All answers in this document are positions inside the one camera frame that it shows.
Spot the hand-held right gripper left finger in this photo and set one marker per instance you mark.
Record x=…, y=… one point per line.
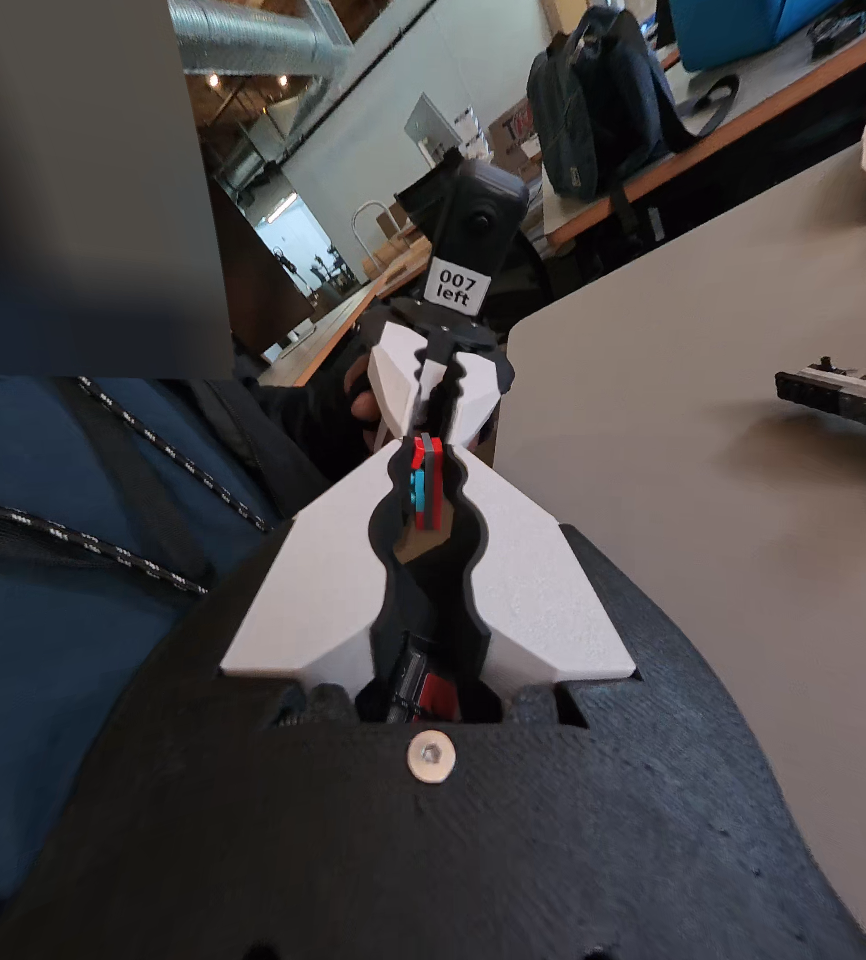
x=313, y=600

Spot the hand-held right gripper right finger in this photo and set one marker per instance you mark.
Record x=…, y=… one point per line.
x=553, y=600

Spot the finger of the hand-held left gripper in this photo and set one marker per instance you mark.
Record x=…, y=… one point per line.
x=395, y=375
x=478, y=397

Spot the red teal grey brick assembly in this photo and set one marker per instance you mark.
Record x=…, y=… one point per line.
x=427, y=480

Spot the person's left forearm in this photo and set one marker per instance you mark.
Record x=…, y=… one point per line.
x=283, y=427

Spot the grey desk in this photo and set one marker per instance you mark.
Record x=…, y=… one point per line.
x=665, y=562

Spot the person's left hand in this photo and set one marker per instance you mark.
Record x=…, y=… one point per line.
x=354, y=409

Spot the long wooden bench table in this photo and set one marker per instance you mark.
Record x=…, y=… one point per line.
x=328, y=337

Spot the cardboard box red print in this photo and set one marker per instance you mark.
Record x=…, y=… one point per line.
x=515, y=142

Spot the white sign board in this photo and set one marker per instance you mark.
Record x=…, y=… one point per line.
x=433, y=131

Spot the red black object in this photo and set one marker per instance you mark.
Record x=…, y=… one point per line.
x=422, y=686

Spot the dark blue backpack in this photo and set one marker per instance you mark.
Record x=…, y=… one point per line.
x=598, y=112

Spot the dark panel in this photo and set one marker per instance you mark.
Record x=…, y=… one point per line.
x=260, y=277

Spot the blue sweater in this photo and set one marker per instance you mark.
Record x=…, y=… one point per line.
x=43, y=675

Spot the blue felt bag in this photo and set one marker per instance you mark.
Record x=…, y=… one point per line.
x=740, y=30

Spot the wood edged table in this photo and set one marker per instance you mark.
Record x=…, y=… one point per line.
x=778, y=82

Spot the black grey brick model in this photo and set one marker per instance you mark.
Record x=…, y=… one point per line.
x=853, y=405

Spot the white metal chair frame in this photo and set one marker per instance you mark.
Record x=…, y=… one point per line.
x=362, y=225

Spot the silver air duct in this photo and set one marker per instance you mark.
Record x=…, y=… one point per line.
x=253, y=37

